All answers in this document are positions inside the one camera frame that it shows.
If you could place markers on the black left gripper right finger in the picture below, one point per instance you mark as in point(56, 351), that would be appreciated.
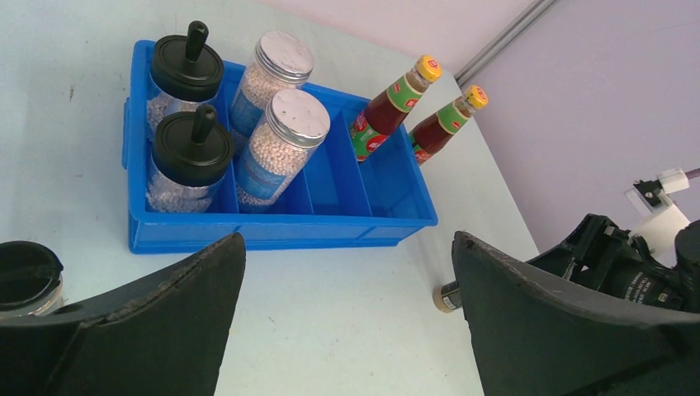
point(533, 333)

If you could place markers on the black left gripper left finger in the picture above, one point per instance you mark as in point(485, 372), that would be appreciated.
point(163, 334)

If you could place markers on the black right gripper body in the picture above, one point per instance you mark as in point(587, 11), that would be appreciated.
point(605, 258)

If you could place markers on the black-lid jar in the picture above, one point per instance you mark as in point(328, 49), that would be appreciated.
point(190, 154)
point(185, 72)

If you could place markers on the red sauce bottle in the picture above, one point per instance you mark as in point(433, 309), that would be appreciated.
point(386, 112)
point(430, 135)

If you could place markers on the silver-lid blue-label jar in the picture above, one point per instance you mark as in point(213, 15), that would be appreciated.
point(279, 61)
point(293, 126)

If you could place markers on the small black-cap spice jar left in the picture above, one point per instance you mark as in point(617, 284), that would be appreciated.
point(31, 280)

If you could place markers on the blue divided plastic bin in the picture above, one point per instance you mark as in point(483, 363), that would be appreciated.
point(334, 202)

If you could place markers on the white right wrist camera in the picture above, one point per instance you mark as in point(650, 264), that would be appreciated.
point(661, 219)

